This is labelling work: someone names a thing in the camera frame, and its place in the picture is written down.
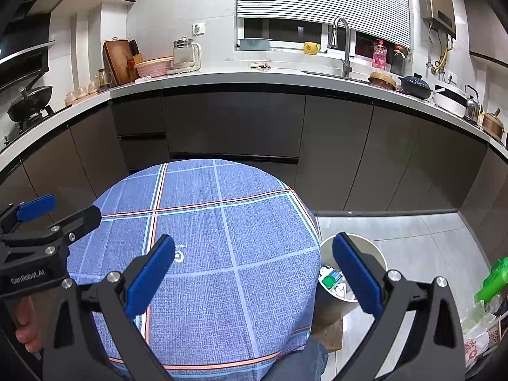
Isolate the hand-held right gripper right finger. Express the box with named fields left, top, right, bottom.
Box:
left=331, top=231, right=465, bottom=381

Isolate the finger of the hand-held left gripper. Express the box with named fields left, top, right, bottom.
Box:
left=0, top=205, right=103, bottom=264
left=0, top=194, right=57, bottom=236

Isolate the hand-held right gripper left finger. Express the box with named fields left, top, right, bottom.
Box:
left=43, top=233, right=176, bottom=381

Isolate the beige round trash bin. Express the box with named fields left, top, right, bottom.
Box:
left=311, top=234, right=389, bottom=328

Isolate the person's left hand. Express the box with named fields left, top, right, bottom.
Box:
left=12, top=296, right=43, bottom=354

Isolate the brown wooden board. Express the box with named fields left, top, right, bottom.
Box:
left=313, top=317, right=344, bottom=352

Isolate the black gas stove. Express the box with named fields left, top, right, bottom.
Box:
left=4, top=105, right=56, bottom=144

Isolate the blue plaid tablecloth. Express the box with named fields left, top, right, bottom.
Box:
left=65, top=159, right=321, bottom=381

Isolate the person's right leg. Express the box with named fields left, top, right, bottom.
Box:
left=262, top=337, right=330, bottom=381

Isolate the black wok with dark lid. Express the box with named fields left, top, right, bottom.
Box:
left=8, top=85, right=54, bottom=122

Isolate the translucent plastic bag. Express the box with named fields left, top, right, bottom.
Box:
left=460, top=297, right=505, bottom=334

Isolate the white red patterned bag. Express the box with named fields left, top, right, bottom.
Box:
left=462, top=325, right=501, bottom=363

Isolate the green spray bottle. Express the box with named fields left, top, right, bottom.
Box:
left=474, top=257, right=508, bottom=302

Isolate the glass pitcher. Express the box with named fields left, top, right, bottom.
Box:
left=96, top=68, right=114, bottom=90

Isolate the black range hood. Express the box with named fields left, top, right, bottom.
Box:
left=0, top=0, right=56, bottom=88

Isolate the wooden cutting board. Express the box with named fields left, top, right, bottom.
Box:
left=103, top=37, right=133, bottom=86

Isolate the wooden knife block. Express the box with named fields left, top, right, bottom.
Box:
left=127, top=39, right=143, bottom=82

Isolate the pink basket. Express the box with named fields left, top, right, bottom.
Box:
left=134, top=57, right=175, bottom=79

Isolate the kitchen counter with dark cabinets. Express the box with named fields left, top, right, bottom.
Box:
left=0, top=61, right=508, bottom=255

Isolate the glass electric kettle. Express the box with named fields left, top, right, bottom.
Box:
left=171, top=37, right=202, bottom=74

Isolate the bamboo steamer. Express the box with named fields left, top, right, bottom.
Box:
left=368, top=69, right=397, bottom=90

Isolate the white pot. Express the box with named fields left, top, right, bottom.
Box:
left=432, top=83, right=471, bottom=117

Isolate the dark blue pot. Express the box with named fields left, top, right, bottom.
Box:
left=398, top=73, right=433, bottom=100

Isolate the copper pot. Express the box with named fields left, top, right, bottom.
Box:
left=481, top=109, right=505, bottom=140

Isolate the steel kettle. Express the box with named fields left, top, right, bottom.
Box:
left=464, top=84, right=482, bottom=124

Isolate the kitchen sink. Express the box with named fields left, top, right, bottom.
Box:
left=302, top=69, right=370, bottom=84

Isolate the dark jar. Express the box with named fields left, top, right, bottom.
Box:
left=393, top=45, right=409, bottom=76

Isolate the pink bottle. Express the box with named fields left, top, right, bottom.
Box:
left=372, top=39, right=387, bottom=70

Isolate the steel kitchen faucet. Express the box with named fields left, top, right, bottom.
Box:
left=329, top=17, right=353, bottom=78

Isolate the grey blue pot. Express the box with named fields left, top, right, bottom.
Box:
left=238, top=37, right=274, bottom=50

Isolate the kitchen window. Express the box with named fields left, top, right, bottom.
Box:
left=240, top=18, right=409, bottom=64

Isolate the metallic water heater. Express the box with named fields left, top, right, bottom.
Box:
left=415, top=0, right=457, bottom=40

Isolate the yellow gas hose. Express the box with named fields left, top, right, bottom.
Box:
left=432, top=37, right=455, bottom=76

